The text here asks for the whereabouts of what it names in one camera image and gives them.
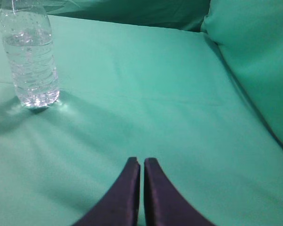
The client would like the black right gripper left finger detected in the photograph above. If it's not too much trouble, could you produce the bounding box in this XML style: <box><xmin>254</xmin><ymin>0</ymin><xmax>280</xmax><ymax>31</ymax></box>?
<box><xmin>74</xmin><ymin>157</ymin><xmax>141</xmax><ymax>226</ymax></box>

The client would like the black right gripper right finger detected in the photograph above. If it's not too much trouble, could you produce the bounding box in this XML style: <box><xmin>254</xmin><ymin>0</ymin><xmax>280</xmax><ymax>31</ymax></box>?
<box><xmin>144</xmin><ymin>158</ymin><xmax>213</xmax><ymax>226</ymax></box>

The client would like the clear plastic water bottle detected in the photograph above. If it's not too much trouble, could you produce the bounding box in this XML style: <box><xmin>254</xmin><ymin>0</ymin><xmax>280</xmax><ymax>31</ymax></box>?
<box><xmin>0</xmin><ymin>0</ymin><xmax>59</xmax><ymax>108</ymax></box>

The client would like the green cloth table cover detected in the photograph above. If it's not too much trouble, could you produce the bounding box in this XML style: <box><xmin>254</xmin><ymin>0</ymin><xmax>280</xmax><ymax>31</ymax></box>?
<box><xmin>0</xmin><ymin>16</ymin><xmax>283</xmax><ymax>226</ymax></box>

